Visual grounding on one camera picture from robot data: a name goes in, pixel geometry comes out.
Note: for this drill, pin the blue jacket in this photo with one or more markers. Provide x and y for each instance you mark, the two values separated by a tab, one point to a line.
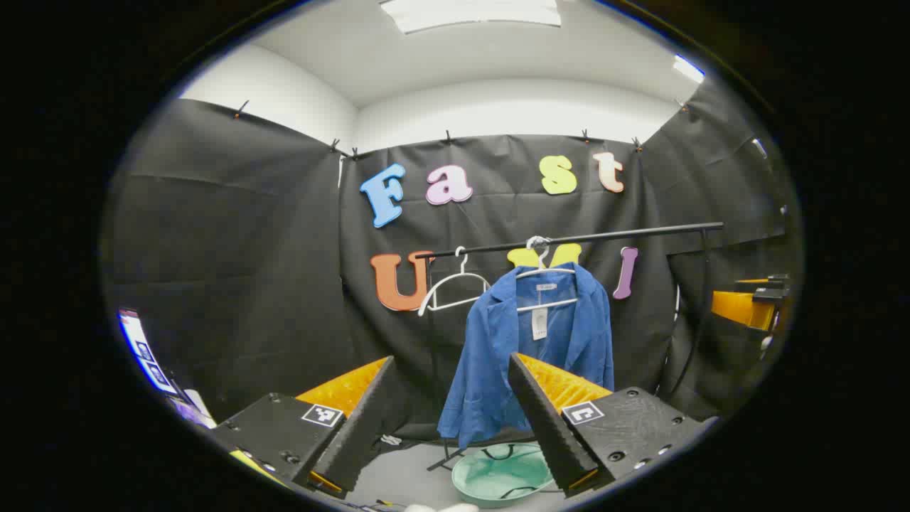
490	355

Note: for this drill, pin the small white bundle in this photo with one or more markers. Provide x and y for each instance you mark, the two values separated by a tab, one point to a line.
390	439

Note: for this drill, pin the green laundry hamper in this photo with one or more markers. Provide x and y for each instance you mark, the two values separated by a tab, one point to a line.
498	476

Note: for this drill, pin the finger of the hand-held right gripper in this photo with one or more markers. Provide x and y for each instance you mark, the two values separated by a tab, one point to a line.
739	307

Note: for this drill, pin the large ceiling light panel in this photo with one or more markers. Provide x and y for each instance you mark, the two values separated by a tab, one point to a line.
469	13

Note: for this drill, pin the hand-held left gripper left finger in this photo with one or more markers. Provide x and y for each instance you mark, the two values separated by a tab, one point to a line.
359	427

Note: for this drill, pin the monitor screen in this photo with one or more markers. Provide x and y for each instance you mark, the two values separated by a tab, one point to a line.
146	352

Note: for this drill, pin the white empty hanger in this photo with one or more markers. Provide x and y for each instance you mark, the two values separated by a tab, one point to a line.
462	304

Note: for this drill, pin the small ceiling light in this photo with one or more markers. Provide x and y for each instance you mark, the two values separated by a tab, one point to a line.
688	69

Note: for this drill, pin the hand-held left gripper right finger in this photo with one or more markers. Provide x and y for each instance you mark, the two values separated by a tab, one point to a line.
544	419

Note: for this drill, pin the white plastic hanger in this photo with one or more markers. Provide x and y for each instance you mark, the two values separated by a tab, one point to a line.
544	271

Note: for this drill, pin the black clothes rack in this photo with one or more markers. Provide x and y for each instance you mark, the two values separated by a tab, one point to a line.
640	234

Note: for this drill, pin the black backdrop cloth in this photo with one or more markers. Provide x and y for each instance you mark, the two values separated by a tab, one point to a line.
249	249

